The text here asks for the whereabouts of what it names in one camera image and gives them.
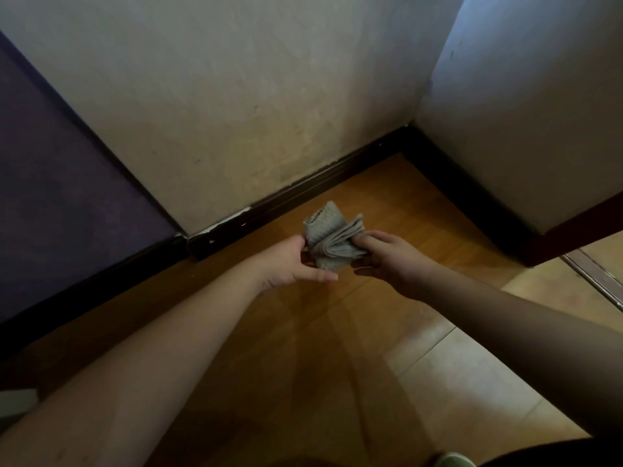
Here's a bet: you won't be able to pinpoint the reddish brown door frame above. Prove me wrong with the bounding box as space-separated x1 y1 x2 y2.
528 189 623 268

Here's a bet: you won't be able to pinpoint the person's left forearm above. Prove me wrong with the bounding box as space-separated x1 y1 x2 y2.
0 269 269 467

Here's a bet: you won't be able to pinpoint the metal door threshold strip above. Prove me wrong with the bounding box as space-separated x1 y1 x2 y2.
559 247 623 313

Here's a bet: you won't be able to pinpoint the person's left hand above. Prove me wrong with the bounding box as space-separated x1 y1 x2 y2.
252 235 339 293

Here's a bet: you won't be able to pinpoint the person's right forearm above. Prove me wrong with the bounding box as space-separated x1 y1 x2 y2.
412 274 623 436

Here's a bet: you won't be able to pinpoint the grey cleaning cloth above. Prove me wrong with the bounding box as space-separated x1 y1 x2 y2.
302 200 367 270

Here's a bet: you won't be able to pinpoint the person's right hand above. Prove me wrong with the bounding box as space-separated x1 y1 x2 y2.
350 230 439 302

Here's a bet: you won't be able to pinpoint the black shorts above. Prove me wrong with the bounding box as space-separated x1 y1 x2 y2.
479 435 623 467

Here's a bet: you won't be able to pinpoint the green white sneaker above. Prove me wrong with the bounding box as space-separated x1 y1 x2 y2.
433 451 478 467

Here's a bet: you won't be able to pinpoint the chipped dark brown baseboard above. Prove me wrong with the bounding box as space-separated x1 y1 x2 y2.
186 123 415 261

